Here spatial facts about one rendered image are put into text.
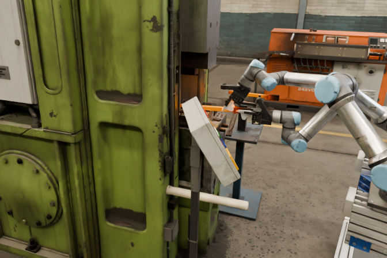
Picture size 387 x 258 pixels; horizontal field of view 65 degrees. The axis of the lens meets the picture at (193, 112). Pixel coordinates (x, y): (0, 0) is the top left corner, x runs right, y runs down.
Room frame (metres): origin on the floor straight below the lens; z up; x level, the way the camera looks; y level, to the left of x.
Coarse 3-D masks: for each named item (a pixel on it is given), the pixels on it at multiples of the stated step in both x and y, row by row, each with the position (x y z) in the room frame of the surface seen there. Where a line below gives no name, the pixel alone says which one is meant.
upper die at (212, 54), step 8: (216, 48) 1.85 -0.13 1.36; (184, 56) 1.71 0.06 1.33; (192, 56) 1.70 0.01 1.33; (200, 56) 1.69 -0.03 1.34; (208, 56) 1.69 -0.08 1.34; (216, 56) 1.86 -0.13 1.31; (184, 64) 1.71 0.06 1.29; (192, 64) 1.70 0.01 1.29; (200, 64) 1.69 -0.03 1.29; (208, 64) 1.69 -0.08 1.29
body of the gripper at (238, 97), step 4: (240, 84) 1.71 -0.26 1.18; (240, 88) 1.73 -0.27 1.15; (244, 88) 1.70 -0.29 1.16; (248, 88) 1.72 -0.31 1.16; (236, 92) 1.73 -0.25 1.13; (240, 92) 1.73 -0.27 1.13; (244, 92) 1.72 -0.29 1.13; (248, 92) 1.71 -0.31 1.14; (236, 96) 1.71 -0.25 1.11; (240, 96) 1.71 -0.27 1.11; (244, 96) 1.72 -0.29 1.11; (232, 100) 1.73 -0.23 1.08; (236, 100) 1.72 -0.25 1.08; (240, 100) 1.73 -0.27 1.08; (240, 104) 1.71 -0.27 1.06
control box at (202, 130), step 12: (192, 108) 1.25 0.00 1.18; (192, 120) 1.13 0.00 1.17; (204, 120) 1.07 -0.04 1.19; (192, 132) 1.03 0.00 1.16; (204, 132) 1.04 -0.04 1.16; (216, 132) 1.13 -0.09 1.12; (204, 144) 1.04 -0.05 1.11; (216, 144) 1.05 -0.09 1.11; (216, 156) 1.05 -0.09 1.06; (228, 156) 1.06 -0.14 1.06; (216, 168) 1.05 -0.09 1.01; (228, 168) 1.06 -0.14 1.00; (228, 180) 1.06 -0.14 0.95
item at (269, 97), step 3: (231, 90) 2.44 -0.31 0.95; (231, 93) 2.42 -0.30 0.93; (249, 93) 2.36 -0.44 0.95; (252, 93) 2.37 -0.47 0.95; (255, 93) 2.37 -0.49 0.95; (252, 96) 2.35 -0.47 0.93; (255, 96) 2.35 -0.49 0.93; (258, 96) 2.34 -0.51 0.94; (261, 96) 2.33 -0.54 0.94; (264, 96) 2.32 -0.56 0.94; (267, 96) 2.31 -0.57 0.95; (270, 96) 2.31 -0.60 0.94; (273, 96) 2.31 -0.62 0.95; (276, 96) 2.30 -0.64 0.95; (267, 99) 2.30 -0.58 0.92; (270, 99) 2.31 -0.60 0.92; (273, 99) 2.31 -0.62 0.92; (276, 99) 2.30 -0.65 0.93
